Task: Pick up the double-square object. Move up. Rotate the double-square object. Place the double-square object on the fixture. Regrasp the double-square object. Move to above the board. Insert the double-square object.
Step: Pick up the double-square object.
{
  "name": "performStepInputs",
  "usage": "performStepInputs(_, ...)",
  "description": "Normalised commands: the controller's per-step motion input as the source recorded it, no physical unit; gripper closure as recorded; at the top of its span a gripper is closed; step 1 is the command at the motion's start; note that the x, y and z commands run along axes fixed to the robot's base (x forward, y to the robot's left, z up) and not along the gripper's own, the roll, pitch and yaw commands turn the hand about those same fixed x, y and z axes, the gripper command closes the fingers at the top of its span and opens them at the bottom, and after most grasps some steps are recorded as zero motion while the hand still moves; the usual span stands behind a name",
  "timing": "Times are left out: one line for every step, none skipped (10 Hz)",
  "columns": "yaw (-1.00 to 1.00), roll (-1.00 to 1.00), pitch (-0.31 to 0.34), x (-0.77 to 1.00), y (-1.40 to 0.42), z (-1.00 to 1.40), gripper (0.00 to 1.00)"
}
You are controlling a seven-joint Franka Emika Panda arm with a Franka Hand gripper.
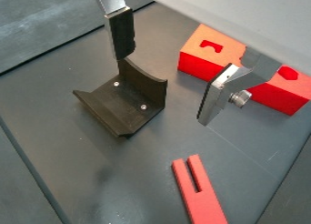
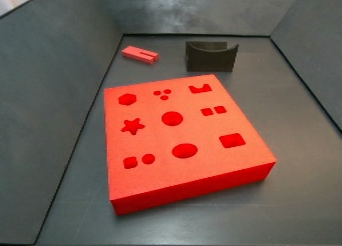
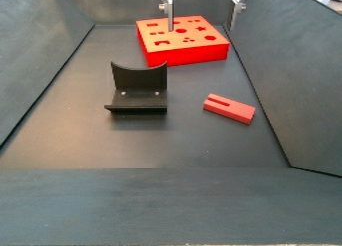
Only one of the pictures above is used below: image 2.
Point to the red slotted double-square block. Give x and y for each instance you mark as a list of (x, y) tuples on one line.
[(141, 54)]

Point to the red foam shape board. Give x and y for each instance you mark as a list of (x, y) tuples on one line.
[(179, 142)]

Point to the black curved holder stand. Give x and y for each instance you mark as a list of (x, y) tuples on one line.
[(210, 56)]

